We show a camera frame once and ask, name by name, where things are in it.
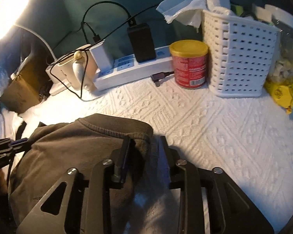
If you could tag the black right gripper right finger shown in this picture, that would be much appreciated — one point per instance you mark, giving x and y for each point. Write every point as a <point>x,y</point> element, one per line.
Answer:
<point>229,208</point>

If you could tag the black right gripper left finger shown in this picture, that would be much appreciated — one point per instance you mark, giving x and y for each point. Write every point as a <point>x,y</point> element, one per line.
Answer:
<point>74,204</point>

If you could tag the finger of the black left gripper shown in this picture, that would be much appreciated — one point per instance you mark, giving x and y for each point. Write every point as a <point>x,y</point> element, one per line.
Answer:
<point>7,146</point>

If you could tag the dark brown t-shirt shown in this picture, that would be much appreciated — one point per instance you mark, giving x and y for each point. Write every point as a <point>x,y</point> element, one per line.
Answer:
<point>81,144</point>

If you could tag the brown cardboard box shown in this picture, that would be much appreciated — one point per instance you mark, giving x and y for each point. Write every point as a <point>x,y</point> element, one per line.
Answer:
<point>23,92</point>

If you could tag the white textured bedspread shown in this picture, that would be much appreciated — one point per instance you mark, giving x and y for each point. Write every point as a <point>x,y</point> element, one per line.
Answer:
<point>250,138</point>

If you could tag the cream electric kettle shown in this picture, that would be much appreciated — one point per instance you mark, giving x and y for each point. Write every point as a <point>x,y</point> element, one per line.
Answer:
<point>81,72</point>

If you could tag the yellow snack bag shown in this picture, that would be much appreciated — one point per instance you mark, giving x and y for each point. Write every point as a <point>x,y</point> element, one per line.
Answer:
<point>281,94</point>

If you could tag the white charger plug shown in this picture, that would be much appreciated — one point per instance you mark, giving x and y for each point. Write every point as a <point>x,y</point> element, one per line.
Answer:
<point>102,57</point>

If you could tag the white power strip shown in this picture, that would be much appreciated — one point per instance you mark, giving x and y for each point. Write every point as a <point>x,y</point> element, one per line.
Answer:
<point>127,69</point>

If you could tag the white desk lamp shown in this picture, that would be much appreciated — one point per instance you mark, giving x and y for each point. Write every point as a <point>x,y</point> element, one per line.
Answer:
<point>30,26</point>

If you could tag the black usb connector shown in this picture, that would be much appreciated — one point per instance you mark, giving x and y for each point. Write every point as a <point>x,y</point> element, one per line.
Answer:
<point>156,78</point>

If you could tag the clear jar white lid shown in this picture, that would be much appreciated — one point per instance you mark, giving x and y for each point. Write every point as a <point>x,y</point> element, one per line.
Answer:
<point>282,69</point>

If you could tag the white perforated plastic basket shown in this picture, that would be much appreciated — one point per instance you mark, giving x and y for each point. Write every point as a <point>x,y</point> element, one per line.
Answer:
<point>240,56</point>

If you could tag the red can yellow lid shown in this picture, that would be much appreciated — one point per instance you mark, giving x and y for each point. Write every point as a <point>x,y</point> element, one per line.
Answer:
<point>189,59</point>

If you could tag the black power adapter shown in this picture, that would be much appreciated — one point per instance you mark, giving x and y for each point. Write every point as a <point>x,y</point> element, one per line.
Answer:
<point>142,42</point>

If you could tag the white tissue paper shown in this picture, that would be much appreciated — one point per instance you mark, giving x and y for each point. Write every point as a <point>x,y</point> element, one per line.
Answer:
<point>188,12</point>

